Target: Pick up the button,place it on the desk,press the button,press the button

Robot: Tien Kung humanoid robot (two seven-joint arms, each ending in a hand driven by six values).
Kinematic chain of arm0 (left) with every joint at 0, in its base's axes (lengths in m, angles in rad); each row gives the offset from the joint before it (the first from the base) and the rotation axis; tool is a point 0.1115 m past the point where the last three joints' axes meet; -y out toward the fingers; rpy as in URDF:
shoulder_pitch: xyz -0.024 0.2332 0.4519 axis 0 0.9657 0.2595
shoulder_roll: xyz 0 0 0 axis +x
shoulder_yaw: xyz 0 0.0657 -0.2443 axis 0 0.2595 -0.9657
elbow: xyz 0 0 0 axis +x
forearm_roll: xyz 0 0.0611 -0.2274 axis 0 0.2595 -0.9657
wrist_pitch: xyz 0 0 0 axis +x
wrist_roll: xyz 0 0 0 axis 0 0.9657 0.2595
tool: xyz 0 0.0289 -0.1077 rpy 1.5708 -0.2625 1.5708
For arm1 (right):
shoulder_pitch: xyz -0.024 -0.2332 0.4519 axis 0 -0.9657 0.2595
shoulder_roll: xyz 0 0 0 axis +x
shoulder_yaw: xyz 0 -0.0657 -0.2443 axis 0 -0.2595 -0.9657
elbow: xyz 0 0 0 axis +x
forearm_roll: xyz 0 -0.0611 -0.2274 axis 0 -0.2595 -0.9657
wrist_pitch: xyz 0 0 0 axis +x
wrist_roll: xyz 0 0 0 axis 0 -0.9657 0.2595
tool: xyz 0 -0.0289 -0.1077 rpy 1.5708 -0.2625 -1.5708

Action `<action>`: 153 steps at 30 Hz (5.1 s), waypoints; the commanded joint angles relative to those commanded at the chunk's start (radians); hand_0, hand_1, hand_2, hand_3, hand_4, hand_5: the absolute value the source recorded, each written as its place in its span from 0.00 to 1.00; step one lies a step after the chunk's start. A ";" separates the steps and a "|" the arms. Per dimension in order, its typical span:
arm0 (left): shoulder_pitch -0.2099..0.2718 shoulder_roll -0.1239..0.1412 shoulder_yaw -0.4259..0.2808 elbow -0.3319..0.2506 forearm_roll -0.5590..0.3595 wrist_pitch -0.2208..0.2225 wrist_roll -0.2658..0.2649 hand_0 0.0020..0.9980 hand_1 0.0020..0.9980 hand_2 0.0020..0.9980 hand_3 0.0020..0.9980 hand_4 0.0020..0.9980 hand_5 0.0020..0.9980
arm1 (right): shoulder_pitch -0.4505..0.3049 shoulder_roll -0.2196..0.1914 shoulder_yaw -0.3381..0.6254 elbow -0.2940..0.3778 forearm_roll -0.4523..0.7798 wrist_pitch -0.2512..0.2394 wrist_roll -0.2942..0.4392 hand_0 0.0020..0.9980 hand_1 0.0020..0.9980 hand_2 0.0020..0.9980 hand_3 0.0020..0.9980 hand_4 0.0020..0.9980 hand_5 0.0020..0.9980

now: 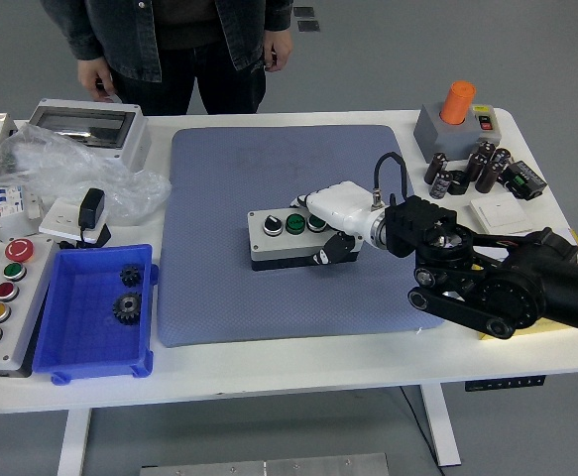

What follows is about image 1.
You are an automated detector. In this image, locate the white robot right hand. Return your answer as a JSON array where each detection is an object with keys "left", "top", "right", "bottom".
[{"left": 288, "top": 180, "right": 378, "bottom": 269}]

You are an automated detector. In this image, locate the white table leg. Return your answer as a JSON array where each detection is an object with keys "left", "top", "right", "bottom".
[
  {"left": 419, "top": 384, "right": 463, "bottom": 467},
  {"left": 56, "top": 409, "right": 94, "bottom": 476}
]

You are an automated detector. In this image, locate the orange cylinder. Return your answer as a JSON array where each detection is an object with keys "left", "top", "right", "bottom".
[{"left": 439, "top": 80, "right": 477, "bottom": 126}]

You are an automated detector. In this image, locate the white switch with red button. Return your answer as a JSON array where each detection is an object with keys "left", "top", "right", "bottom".
[{"left": 471, "top": 103, "right": 498, "bottom": 134}]

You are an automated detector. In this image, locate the grey block base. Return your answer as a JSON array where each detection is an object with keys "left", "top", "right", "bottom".
[{"left": 412, "top": 102, "right": 503, "bottom": 164}]

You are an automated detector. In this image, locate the clear plastic bag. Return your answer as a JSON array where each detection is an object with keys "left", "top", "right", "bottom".
[{"left": 0, "top": 122, "right": 173, "bottom": 224}]

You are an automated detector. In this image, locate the large black gear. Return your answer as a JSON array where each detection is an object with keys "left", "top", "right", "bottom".
[{"left": 111, "top": 291, "right": 145, "bottom": 327}]

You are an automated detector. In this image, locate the dark capacitor with grey print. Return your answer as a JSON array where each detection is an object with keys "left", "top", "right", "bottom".
[{"left": 429, "top": 171, "right": 454, "bottom": 200}]

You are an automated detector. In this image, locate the person's right hand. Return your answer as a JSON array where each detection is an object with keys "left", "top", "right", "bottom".
[{"left": 77, "top": 58, "right": 117, "bottom": 103}]

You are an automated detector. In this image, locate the white circuit breaker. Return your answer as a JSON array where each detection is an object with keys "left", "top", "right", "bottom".
[{"left": 0, "top": 182, "right": 42, "bottom": 234}]

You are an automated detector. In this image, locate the yellow and white cardboard box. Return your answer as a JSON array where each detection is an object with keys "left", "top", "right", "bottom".
[{"left": 479, "top": 227, "right": 578, "bottom": 342}]

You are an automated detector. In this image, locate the grey five-button control box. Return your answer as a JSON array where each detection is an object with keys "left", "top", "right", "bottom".
[{"left": 0, "top": 236, "right": 59, "bottom": 379}]

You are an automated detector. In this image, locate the grey enclosure with clear window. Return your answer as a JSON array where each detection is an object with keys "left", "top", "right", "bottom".
[{"left": 25, "top": 97, "right": 150, "bottom": 174}]

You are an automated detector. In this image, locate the black cable under table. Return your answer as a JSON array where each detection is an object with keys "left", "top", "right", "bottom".
[{"left": 398, "top": 386, "right": 443, "bottom": 476}]

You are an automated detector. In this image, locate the grey-blue padded mat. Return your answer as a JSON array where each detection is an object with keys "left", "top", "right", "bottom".
[{"left": 156, "top": 123, "right": 446, "bottom": 348}]

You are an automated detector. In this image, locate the grey four-button control box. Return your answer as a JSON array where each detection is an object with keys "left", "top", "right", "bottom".
[{"left": 247, "top": 205, "right": 364, "bottom": 273}]

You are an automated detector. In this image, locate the person's left hand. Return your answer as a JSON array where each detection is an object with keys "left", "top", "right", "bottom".
[{"left": 263, "top": 29, "right": 293, "bottom": 73}]

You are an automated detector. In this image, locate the black ring part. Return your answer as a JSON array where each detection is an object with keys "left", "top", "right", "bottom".
[{"left": 447, "top": 170, "right": 471, "bottom": 195}]

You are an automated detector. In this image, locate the white wall switch plate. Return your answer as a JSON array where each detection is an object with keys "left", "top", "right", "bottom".
[{"left": 468, "top": 191, "right": 533, "bottom": 237}]

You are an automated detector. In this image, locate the black table control panel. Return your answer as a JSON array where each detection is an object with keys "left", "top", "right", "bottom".
[{"left": 464, "top": 375, "right": 547, "bottom": 393}]

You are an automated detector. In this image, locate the blue plastic bin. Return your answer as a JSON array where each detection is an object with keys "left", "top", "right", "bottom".
[{"left": 31, "top": 242, "right": 161, "bottom": 386}]

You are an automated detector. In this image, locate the black power adapter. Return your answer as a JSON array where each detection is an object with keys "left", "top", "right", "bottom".
[{"left": 58, "top": 186, "right": 114, "bottom": 250}]

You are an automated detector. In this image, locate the black module with green terminals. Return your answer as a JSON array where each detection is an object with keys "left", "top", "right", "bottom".
[{"left": 499, "top": 159, "right": 548, "bottom": 201}]

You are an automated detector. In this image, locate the white wall socket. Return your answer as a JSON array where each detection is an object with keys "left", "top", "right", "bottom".
[{"left": 38, "top": 197, "right": 114, "bottom": 240}]

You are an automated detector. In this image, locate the person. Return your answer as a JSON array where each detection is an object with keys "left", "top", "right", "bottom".
[{"left": 38, "top": 0, "right": 294, "bottom": 116}]

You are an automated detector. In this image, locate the small black gear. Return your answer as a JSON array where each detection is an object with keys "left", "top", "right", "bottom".
[{"left": 119, "top": 265, "right": 146, "bottom": 289}]

